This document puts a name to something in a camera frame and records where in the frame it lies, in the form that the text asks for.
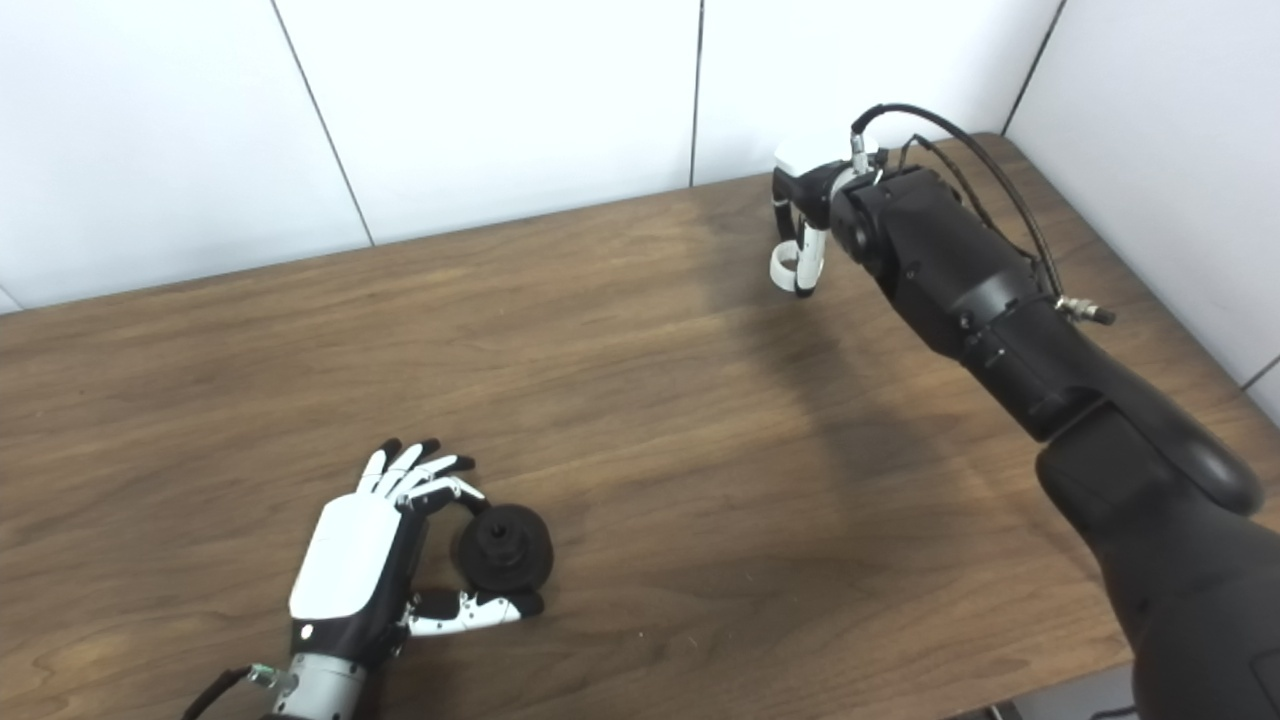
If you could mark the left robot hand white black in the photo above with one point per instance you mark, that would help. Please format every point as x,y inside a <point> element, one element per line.
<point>350,560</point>

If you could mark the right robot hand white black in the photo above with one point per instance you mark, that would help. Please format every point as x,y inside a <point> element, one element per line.
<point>810,190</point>

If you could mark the round black plastic part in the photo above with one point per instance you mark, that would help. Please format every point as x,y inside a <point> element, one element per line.
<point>505,555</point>

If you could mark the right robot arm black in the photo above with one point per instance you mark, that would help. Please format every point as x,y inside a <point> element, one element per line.
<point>1050,330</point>

